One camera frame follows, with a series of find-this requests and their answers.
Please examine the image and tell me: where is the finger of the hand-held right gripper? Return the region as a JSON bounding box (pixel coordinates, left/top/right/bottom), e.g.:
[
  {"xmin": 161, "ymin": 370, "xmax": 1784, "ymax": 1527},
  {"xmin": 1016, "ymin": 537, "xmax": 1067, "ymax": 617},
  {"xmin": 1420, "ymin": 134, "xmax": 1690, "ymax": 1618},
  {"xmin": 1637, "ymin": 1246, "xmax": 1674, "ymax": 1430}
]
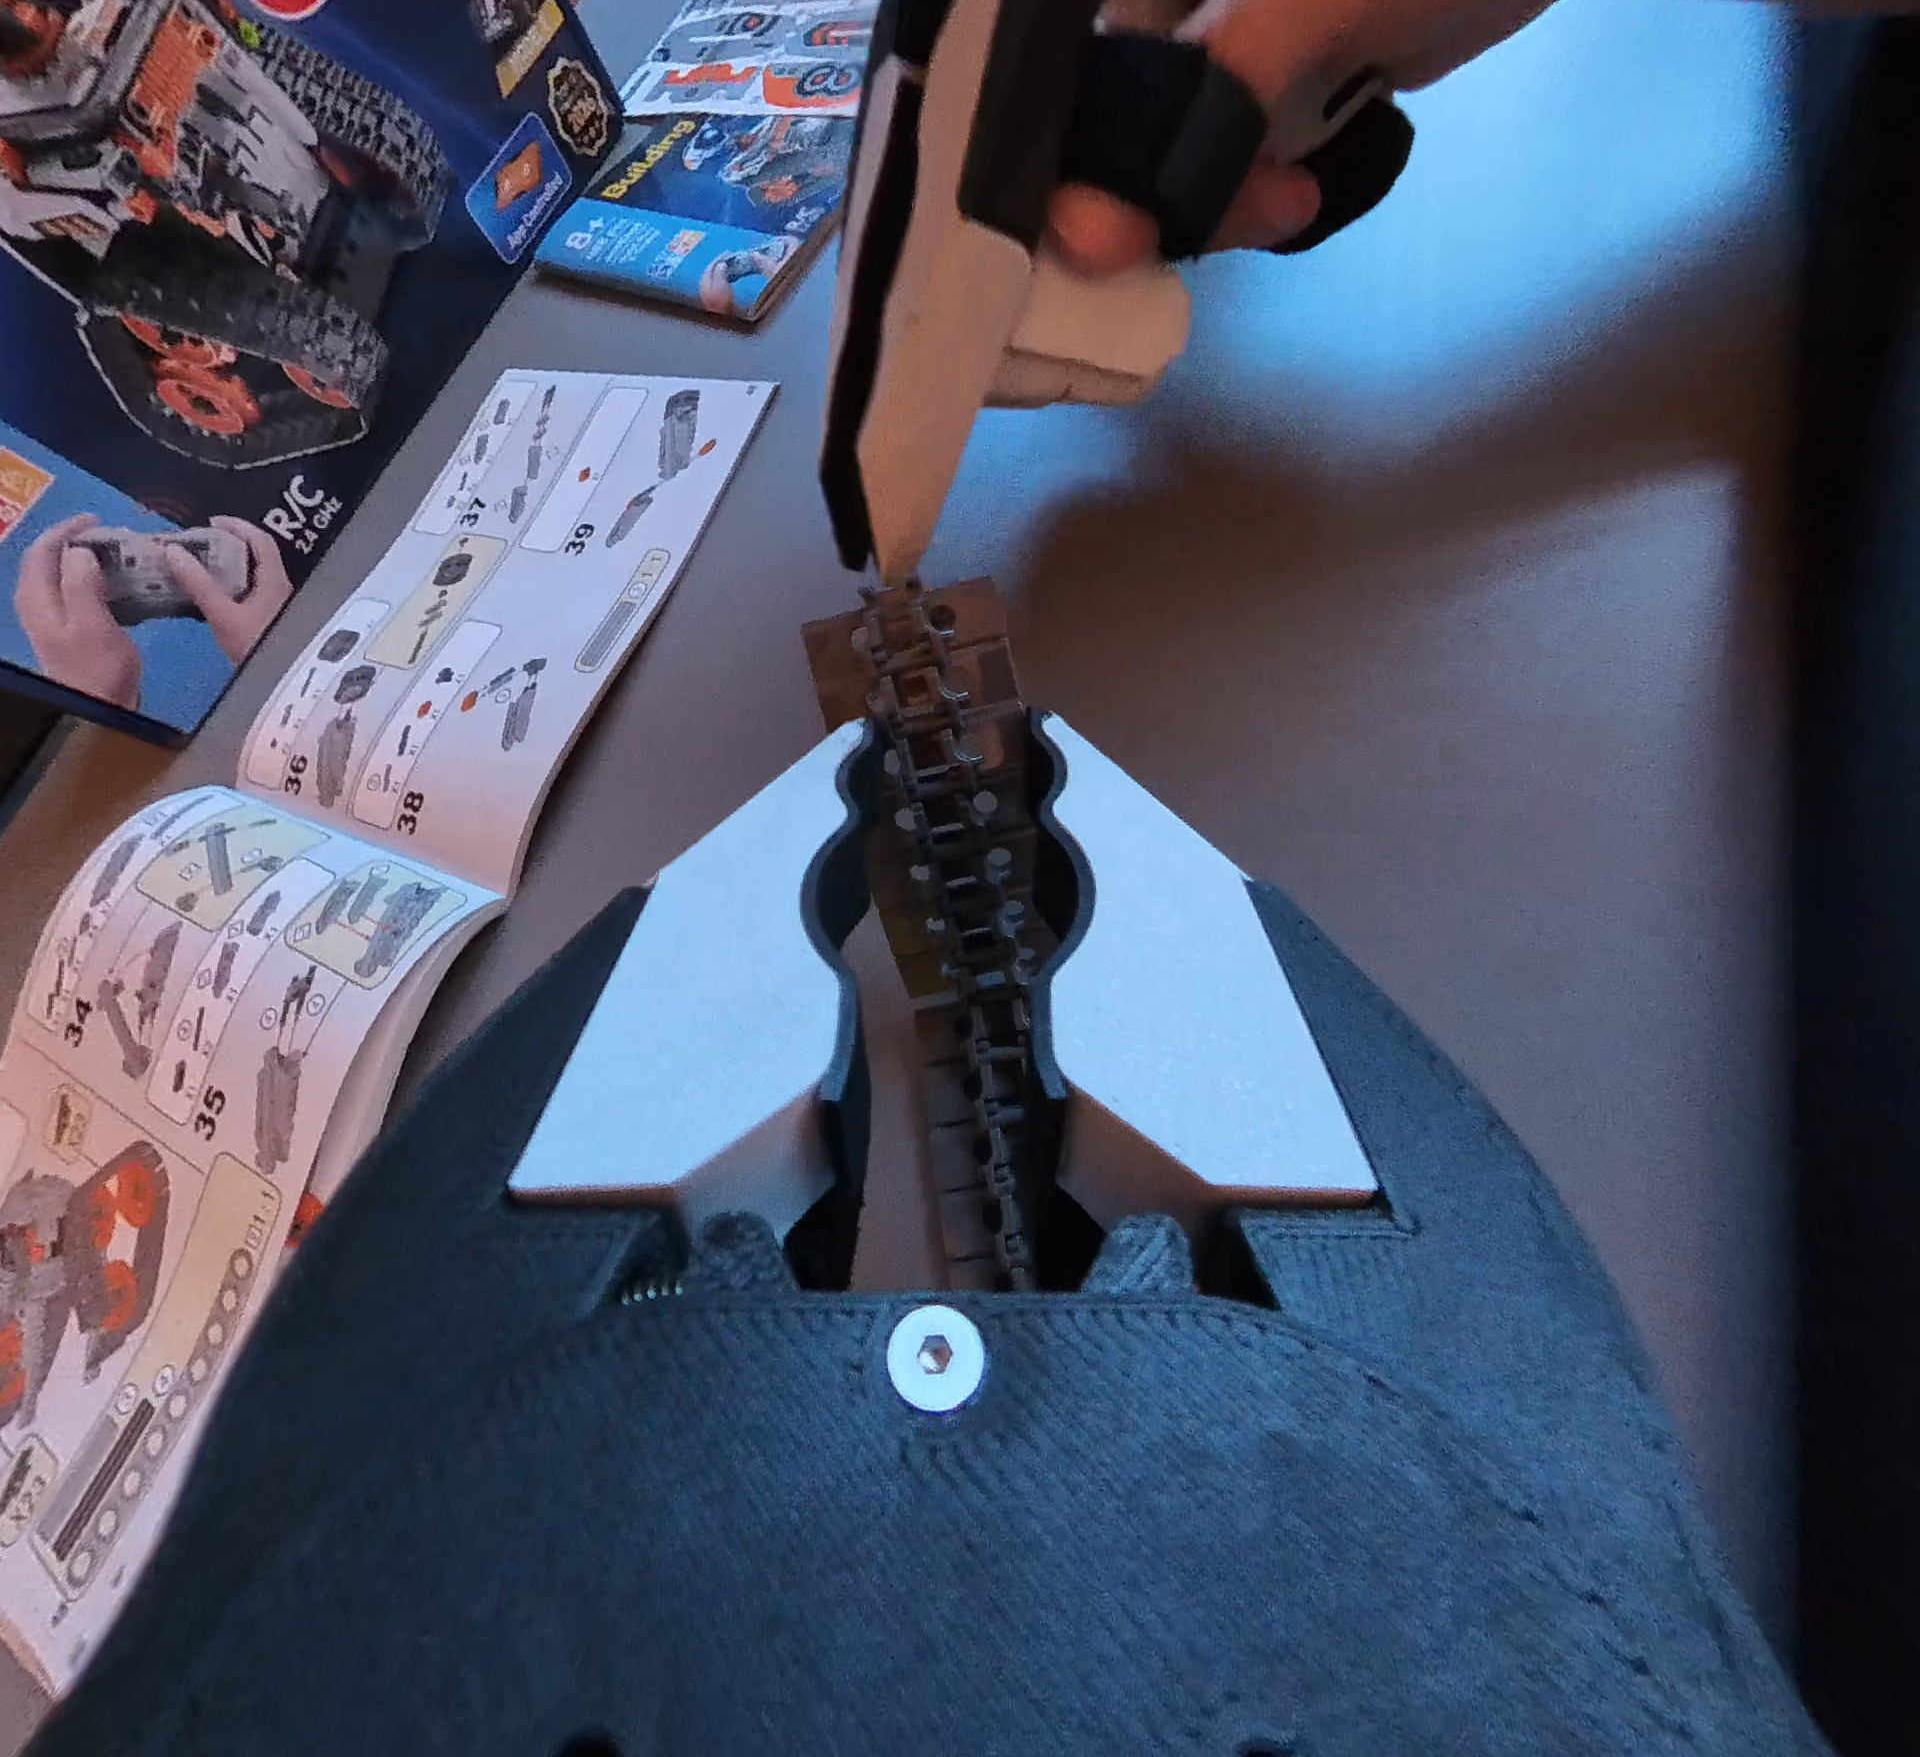
[
  {"xmin": 862, "ymin": 0, "xmax": 1040, "ymax": 585},
  {"xmin": 816, "ymin": 47, "xmax": 924, "ymax": 575}
]

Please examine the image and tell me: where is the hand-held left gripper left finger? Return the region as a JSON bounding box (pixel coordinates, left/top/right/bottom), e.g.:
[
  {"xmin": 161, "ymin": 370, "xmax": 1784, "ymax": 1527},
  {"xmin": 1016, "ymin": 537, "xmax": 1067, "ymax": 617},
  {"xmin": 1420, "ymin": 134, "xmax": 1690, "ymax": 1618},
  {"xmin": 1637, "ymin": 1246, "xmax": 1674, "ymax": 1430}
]
[{"xmin": 505, "ymin": 719, "xmax": 876, "ymax": 1290}]

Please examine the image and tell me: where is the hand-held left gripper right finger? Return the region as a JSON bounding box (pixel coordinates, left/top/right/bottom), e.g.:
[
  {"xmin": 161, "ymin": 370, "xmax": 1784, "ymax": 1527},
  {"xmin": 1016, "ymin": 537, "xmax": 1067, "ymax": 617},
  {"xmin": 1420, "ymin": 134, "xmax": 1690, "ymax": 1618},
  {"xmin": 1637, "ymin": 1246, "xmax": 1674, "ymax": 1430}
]
[{"xmin": 1031, "ymin": 710, "xmax": 1382, "ymax": 1290}]

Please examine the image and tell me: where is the grey track chain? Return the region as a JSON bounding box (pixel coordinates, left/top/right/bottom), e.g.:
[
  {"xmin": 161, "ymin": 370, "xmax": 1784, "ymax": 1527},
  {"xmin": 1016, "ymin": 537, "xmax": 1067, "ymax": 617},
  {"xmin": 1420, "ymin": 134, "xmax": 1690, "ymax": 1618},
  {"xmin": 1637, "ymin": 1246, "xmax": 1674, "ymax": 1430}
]
[{"xmin": 801, "ymin": 572, "xmax": 1055, "ymax": 1295}]

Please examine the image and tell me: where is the grey desk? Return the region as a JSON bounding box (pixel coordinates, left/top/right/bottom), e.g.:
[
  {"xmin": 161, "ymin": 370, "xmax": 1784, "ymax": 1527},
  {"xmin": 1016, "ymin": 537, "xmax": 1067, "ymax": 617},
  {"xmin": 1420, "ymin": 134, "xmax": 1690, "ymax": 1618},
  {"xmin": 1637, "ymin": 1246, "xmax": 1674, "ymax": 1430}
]
[{"xmin": 0, "ymin": 0, "xmax": 1920, "ymax": 1757}]

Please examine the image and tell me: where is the flat blue printed box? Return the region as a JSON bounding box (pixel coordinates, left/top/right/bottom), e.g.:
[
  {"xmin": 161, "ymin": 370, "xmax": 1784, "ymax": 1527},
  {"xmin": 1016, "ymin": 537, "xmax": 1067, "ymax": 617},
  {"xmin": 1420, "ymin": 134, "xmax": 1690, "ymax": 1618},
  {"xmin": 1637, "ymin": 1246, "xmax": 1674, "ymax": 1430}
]
[{"xmin": 531, "ymin": 0, "xmax": 887, "ymax": 327}]

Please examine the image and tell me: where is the open instruction booklet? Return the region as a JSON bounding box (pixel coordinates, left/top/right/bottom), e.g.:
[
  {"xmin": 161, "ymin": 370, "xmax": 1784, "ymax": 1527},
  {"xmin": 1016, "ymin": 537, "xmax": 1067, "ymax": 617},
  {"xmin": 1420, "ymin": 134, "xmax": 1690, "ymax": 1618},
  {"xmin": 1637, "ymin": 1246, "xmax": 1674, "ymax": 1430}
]
[{"xmin": 0, "ymin": 369, "xmax": 781, "ymax": 1699}]

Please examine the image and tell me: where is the blue robot kit box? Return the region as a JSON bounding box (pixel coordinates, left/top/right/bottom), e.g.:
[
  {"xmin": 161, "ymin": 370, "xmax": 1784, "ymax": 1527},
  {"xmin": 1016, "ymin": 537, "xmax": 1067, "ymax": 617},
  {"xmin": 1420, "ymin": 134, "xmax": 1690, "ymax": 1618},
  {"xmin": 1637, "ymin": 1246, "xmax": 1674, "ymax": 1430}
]
[{"xmin": 0, "ymin": 0, "xmax": 624, "ymax": 746}]

